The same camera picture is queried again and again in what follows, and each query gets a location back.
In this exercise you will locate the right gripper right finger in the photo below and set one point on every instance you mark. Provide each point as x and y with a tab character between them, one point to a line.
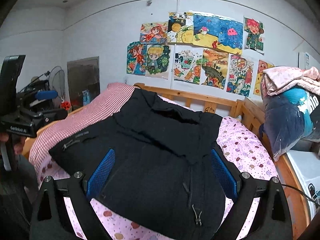
272	219

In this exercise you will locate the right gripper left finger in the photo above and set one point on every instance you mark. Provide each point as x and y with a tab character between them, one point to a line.
63	207

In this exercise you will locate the black padded jacket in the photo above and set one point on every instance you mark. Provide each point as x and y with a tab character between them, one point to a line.
162	177

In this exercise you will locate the white standing fan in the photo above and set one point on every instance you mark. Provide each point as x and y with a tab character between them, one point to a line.
57	83

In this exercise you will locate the pink dotted bed sheet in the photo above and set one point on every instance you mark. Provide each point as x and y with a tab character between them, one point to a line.
238	144

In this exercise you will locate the red white checked pillow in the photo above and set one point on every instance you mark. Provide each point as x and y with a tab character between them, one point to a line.
107	103

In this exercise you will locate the blue bagged quilt bundle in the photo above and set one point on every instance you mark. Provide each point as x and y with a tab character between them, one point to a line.
290	116

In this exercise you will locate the orange-haired girl drawing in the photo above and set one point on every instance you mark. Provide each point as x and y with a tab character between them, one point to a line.
136	58

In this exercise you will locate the pink folded blanket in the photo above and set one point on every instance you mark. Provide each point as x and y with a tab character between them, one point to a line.
277	80

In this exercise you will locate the colourful doodle drawing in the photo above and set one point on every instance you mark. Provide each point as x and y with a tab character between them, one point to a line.
240	75

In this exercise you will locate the yellow chick drawing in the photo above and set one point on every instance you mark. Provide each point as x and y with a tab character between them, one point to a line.
262	65

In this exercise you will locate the blond boy drawing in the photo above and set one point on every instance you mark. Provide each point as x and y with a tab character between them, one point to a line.
157	61

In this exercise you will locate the flying girl drawing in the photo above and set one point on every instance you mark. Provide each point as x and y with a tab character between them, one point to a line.
154	33

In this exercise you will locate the white air conditioner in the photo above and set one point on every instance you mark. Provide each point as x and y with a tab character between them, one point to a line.
306	61

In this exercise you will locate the orange landscape drawing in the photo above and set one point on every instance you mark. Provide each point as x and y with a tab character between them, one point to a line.
215	66

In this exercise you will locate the fish and cup drawing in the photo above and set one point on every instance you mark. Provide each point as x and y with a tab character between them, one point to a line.
187	64

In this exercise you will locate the red-haired figure drawing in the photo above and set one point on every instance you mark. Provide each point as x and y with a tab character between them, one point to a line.
255	35

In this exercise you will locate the moon and stars drawing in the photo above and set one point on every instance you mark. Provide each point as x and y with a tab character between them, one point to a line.
180	27

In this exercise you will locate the blue sea jellyfish drawing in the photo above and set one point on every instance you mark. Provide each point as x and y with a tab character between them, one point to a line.
217	32

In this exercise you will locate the grey framed wall panel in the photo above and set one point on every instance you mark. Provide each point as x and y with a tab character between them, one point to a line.
83	81

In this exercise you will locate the wooden bed frame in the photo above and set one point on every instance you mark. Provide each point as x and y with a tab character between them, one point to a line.
251	116

